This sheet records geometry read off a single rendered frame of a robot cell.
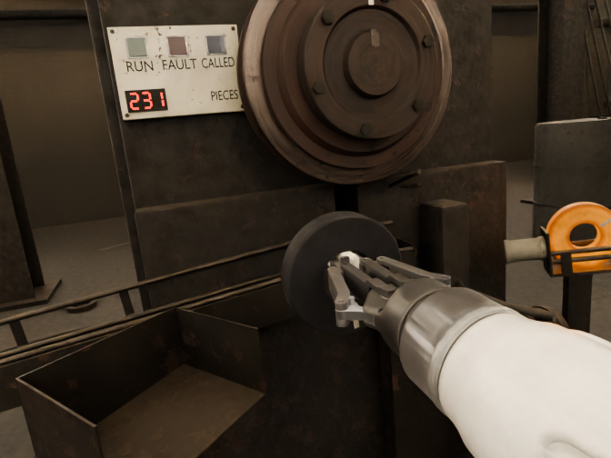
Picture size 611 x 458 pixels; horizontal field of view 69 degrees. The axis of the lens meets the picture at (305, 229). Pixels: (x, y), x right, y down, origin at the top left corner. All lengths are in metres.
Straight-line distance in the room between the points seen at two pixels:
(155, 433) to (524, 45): 9.46
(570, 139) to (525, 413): 3.32
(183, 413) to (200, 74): 0.67
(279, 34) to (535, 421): 0.79
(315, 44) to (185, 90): 0.31
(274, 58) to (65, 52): 6.33
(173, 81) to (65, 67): 6.13
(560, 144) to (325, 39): 2.85
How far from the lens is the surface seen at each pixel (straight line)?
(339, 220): 0.53
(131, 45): 1.03
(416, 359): 0.35
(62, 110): 7.09
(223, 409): 0.74
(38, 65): 7.18
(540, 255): 1.20
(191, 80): 1.03
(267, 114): 0.91
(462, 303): 0.35
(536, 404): 0.27
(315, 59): 0.86
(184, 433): 0.73
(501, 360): 0.29
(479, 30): 1.36
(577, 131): 3.55
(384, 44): 0.91
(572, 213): 1.19
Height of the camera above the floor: 1.01
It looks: 13 degrees down
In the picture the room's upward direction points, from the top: 5 degrees counter-clockwise
